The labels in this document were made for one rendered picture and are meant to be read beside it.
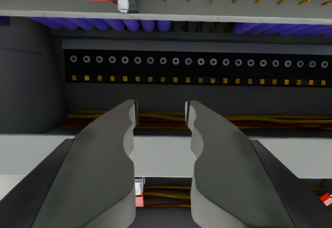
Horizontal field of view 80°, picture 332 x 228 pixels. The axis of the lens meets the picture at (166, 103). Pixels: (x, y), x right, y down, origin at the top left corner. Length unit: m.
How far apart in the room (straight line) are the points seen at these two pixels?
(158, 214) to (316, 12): 0.42
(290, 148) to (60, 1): 0.27
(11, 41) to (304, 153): 0.36
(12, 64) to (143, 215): 0.35
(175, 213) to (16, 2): 0.43
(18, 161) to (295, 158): 0.30
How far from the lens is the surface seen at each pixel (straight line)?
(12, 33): 0.32
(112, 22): 0.25
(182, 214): 0.47
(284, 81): 0.39
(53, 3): 0.22
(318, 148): 0.28
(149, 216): 0.47
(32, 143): 0.25
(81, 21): 0.27
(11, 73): 0.32
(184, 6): 0.20
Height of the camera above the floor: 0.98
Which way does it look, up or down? 28 degrees up
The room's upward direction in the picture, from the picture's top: 178 degrees counter-clockwise
